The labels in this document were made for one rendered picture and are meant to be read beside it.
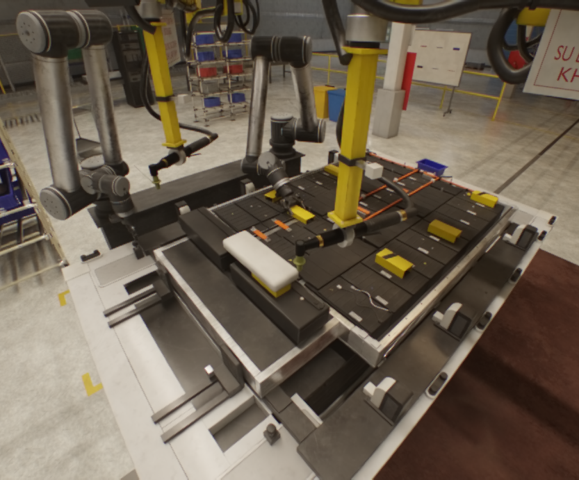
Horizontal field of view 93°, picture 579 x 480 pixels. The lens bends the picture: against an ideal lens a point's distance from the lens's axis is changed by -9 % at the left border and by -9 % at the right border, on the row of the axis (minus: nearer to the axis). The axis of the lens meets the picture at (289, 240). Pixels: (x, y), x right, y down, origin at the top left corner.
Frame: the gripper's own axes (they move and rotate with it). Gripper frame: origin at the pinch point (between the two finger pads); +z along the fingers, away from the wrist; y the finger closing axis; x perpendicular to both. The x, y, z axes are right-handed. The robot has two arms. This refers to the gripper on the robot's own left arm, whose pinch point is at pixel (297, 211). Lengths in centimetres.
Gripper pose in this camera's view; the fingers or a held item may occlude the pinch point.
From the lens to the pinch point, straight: 174.6
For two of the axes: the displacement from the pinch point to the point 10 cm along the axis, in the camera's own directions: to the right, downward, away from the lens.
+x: -4.2, 3.3, 8.5
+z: 5.0, 8.6, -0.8
